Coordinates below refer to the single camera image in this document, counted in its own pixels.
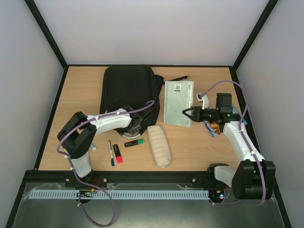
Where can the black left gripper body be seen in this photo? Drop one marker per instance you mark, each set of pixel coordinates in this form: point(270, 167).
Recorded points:
point(133, 130)

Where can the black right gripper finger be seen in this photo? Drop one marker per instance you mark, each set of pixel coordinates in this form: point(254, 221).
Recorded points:
point(188, 110)
point(189, 114)

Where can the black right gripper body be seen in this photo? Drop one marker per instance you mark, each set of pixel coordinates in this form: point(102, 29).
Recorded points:
point(197, 114)

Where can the pale green book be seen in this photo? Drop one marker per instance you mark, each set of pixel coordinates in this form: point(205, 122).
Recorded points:
point(178, 97)

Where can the dog picture book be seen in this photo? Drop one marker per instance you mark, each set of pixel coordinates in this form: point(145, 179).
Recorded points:
point(214, 129)

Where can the beige ribbed pencil case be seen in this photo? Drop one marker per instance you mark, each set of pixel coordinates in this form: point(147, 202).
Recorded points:
point(159, 146)

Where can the black student backpack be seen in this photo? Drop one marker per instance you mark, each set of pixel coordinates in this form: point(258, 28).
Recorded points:
point(133, 86)

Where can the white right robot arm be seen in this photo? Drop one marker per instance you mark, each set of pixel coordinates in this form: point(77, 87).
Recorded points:
point(254, 177)

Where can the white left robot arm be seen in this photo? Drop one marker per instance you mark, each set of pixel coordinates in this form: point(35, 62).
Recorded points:
point(77, 135)

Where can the green black highlighter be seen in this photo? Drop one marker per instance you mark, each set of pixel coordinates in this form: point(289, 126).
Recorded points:
point(134, 142)

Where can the pink black highlighter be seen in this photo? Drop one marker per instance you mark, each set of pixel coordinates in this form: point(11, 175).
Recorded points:
point(117, 154)

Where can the blue white marker pen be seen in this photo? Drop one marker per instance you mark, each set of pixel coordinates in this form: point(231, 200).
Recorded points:
point(111, 153)

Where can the white green glue stick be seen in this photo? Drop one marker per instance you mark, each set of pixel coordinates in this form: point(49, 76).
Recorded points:
point(93, 147)

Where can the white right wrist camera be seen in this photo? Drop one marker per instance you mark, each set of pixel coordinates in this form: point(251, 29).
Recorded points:
point(202, 98)

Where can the light blue cable duct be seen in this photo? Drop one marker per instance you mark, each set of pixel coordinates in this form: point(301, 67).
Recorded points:
point(120, 194)

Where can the black enclosure frame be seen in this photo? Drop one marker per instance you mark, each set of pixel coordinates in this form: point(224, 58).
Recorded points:
point(133, 177)

